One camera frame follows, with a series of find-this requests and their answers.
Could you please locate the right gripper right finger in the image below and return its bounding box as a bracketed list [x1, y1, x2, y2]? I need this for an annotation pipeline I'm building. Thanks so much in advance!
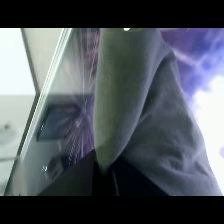
[112, 156, 168, 197]

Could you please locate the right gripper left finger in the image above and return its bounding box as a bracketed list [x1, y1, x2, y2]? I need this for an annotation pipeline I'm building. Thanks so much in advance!
[37, 149, 119, 197]

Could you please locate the grey T-shirt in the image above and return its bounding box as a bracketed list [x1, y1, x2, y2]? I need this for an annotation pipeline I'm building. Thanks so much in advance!
[92, 28, 223, 197]

